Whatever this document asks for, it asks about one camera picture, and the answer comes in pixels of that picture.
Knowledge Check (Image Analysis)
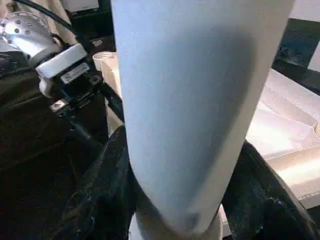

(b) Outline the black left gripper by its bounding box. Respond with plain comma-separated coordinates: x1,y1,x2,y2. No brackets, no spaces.
50,62,126,141

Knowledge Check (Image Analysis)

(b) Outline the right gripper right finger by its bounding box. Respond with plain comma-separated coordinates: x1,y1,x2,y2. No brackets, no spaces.
221,139,320,240

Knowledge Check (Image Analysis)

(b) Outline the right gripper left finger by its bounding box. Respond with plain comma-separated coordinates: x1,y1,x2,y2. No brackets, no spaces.
56,124,141,240

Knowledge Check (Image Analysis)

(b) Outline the white plastic table top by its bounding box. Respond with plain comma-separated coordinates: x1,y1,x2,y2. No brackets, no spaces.
92,51,320,240

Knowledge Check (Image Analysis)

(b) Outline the white plastic table leg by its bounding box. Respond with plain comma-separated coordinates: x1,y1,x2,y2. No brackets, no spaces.
110,0,294,240

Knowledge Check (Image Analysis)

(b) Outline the black table mat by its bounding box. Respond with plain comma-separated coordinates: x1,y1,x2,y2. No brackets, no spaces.
0,32,131,240

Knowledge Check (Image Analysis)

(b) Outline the grey curtain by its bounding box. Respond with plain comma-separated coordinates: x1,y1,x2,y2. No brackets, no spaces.
14,0,77,46

